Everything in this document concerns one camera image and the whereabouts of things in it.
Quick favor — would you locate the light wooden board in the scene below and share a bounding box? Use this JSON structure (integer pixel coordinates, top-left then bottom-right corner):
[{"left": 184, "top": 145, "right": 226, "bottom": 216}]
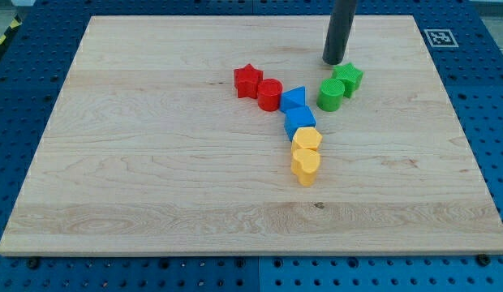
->
[{"left": 0, "top": 15, "right": 503, "bottom": 257}]

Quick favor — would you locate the yellow hexagon block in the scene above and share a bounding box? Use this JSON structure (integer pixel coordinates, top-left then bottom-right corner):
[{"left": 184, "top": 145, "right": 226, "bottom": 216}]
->
[{"left": 291, "top": 127, "right": 323, "bottom": 152}]

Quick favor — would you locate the yellow heart block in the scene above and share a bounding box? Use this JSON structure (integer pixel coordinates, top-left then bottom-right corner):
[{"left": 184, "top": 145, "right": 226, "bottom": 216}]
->
[{"left": 290, "top": 148, "right": 320, "bottom": 187}]

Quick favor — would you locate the blue cube block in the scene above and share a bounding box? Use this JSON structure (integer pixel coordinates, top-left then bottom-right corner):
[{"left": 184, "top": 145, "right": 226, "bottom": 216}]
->
[{"left": 284, "top": 105, "right": 316, "bottom": 140}]

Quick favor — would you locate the red cylinder block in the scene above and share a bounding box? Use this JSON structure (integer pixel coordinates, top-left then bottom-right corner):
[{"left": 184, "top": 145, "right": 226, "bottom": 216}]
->
[{"left": 257, "top": 79, "right": 283, "bottom": 111}]

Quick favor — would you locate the blue triangle block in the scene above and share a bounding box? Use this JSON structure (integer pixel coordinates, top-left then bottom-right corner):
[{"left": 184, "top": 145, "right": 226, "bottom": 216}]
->
[{"left": 279, "top": 86, "right": 306, "bottom": 113}]

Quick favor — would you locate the red star block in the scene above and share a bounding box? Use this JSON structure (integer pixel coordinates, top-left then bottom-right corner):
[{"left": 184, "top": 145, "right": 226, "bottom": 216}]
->
[{"left": 234, "top": 63, "right": 264, "bottom": 99}]

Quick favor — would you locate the green cylinder block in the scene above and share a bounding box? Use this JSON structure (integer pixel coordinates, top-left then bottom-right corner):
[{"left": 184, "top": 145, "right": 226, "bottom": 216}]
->
[{"left": 316, "top": 78, "right": 345, "bottom": 112}]

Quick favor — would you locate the green star block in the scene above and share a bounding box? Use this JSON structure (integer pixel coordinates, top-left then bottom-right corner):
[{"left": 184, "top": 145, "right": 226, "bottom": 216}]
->
[{"left": 332, "top": 62, "right": 363, "bottom": 98}]

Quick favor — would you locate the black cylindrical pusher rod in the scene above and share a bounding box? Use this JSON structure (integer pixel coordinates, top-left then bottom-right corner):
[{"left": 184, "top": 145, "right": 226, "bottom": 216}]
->
[{"left": 322, "top": 0, "right": 358, "bottom": 65}]

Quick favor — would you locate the white fiducial marker tag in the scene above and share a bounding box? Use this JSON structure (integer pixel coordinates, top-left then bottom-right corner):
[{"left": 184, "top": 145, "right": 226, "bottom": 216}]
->
[{"left": 424, "top": 28, "right": 458, "bottom": 48}]

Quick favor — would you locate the black bolt front left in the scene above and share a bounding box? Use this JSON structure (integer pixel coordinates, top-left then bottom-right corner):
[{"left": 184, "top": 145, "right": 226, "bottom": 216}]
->
[{"left": 26, "top": 257, "right": 41, "bottom": 270}]

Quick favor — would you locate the black bolt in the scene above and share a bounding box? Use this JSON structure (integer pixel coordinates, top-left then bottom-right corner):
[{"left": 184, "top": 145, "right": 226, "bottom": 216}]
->
[
  {"left": 26, "top": 257, "right": 41, "bottom": 270},
  {"left": 475, "top": 254, "right": 492, "bottom": 267}
]

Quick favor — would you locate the black bolt front right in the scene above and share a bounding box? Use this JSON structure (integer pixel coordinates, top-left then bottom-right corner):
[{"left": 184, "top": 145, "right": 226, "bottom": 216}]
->
[{"left": 475, "top": 254, "right": 492, "bottom": 267}]

